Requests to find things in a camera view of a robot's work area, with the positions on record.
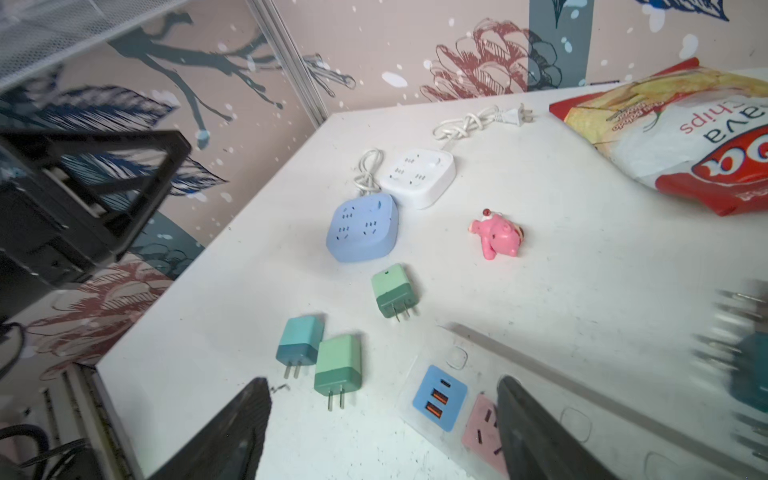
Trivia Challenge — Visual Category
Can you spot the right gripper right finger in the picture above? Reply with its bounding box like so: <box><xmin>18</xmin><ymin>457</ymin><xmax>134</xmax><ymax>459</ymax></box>
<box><xmin>496</xmin><ymin>376</ymin><xmax>616</xmax><ymax>479</ymax></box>

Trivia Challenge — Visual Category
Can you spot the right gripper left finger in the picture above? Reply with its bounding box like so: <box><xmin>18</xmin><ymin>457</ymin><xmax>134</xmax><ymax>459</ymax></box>
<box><xmin>151</xmin><ymin>377</ymin><xmax>272</xmax><ymax>480</ymax></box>

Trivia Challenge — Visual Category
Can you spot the white multicolour power strip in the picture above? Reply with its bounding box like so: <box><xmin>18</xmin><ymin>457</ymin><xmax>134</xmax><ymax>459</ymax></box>
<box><xmin>397</xmin><ymin>325</ymin><xmax>767</xmax><ymax>479</ymax></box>

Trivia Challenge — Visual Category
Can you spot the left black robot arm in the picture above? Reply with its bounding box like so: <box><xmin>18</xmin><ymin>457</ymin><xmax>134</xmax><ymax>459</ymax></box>
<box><xmin>1</xmin><ymin>129</ymin><xmax>191</xmax><ymax>320</ymax></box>

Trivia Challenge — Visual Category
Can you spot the teal charger plug left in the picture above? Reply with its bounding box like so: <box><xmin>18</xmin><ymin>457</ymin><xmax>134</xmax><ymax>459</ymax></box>
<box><xmin>276</xmin><ymin>315</ymin><xmax>324</xmax><ymax>379</ymax></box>

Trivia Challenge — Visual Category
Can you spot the teal charger plug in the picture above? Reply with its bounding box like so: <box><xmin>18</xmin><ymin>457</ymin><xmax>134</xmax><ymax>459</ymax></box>
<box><xmin>689</xmin><ymin>287</ymin><xmax>768</xmax><ymax>463</ymax></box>
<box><xmin>276</xmin><ymin>315</ymin><xmax>324</xmax><ymax>379</ymax></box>

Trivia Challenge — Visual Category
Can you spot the green charger plug left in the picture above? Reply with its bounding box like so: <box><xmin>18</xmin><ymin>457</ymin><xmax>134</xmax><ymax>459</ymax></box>
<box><xmin>314</xmin><ymin>334</ymin><xmax>363</xmax><ymax>412</ymax></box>

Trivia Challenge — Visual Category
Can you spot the green charger plug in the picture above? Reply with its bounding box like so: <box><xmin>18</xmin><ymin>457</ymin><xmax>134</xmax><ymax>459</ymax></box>
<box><xmin>314</xmin><ymin>334</ymin><xmax>363</xmax><ymax>412</ymax></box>
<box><xmin>371</xmin><ymin>264</ymin><xmax>418</xmax><ymax>321</ymax></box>

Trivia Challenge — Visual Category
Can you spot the green charger plug centre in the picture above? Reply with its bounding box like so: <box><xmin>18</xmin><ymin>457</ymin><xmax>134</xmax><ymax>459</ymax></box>
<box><xmin>371</xmin><ymin>264</ymin><xmax>418</xmax><ymax>321</ymax></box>

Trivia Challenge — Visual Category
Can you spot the teal charger plug lower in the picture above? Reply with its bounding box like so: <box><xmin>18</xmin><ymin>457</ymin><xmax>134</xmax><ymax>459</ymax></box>
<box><xmin>689</xmin><ymin>287</ymin><xmax>768</xmax><ymax>463</ymax></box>

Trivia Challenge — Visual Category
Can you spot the pink pig toy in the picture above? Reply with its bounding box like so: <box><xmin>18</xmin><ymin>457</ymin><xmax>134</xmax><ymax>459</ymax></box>
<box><xmin>468</xmin><ymin>209</ymin><xmax>525</xmax><ymax>260</ymax></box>

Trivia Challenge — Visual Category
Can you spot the blue square socket cube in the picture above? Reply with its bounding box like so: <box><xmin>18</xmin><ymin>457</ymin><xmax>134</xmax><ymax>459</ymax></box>
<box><xmin>326</xmin><ymin>193</ymin><xmax>399</xmax><ymax>263</ymax></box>

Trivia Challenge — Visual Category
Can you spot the white square socket cube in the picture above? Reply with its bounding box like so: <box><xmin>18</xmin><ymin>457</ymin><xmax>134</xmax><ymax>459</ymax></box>
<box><xmin>379</xmin><ymin>149</ymin><xmax>456</xmax><ymax>210</ymax></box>

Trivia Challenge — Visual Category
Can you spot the red white chips bag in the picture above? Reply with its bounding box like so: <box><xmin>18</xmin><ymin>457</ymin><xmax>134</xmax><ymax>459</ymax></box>
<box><xmin>549</xmin><ymin>58</ymin><xmax>767</xmax><ymax>216</ymax></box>

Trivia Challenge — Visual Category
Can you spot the white mesh wall shelf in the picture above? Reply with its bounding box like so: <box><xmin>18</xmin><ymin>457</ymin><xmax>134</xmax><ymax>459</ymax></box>
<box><xmin>1</xmin><ymin>0</ymin><xmax>185</xmax><ymax>90</ymax></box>

